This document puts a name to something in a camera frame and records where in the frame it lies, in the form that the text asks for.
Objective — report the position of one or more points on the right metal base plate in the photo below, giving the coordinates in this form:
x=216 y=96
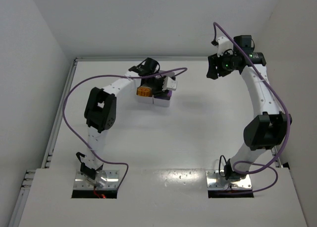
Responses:
x=217 y=183

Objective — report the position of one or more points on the purple arch lego with red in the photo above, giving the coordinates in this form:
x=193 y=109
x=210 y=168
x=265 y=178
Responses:
x=165 y=95

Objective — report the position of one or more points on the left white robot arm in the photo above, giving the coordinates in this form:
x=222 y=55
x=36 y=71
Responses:
x=101 y=109

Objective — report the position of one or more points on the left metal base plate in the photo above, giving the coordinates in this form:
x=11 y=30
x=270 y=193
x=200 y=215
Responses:
x=104 y=180

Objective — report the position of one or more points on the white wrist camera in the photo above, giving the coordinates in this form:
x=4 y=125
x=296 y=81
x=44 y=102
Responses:
x=223 y=44
x=169 y=84

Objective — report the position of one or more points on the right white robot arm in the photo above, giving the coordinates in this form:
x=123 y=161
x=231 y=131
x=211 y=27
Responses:
x=269 y=125

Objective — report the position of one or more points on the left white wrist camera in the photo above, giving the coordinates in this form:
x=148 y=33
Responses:
x=169 y=84

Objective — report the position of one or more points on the orange printed round lego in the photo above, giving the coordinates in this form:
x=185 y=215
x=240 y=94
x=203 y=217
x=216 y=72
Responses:
x=144 y=91

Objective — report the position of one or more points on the white six-compartment container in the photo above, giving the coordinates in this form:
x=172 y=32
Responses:
x=152 y=100

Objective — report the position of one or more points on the metal base plate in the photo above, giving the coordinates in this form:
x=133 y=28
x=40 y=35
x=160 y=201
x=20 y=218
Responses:
x=217 y=183
x=104 y=180

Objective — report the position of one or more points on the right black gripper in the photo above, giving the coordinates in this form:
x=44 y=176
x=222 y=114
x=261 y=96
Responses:
x=216 y=66

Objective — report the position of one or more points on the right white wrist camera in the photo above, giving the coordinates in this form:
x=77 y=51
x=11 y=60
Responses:
x=223 y=44

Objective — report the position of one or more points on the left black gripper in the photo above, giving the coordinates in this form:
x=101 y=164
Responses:
x=155 y=87

